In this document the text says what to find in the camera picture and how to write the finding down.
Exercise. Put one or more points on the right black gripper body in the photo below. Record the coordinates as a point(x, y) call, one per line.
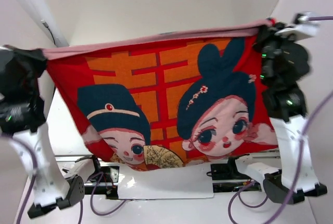
point(265, 42)

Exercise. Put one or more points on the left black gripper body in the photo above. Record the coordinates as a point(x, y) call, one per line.
point(36, 64)

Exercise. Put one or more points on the red patterned pillowcase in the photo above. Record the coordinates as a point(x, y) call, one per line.
point(169, 100)

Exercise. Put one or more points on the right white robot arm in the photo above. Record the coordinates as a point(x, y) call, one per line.
point(286, 107)

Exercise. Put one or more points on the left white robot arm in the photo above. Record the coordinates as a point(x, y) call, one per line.
point(24, 126)

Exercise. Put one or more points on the white cover plate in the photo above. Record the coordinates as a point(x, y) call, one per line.
point(172, 183)

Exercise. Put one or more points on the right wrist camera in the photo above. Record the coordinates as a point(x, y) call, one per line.
point(304, 25)

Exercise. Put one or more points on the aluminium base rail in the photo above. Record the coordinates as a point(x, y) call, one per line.
point(225, 177)

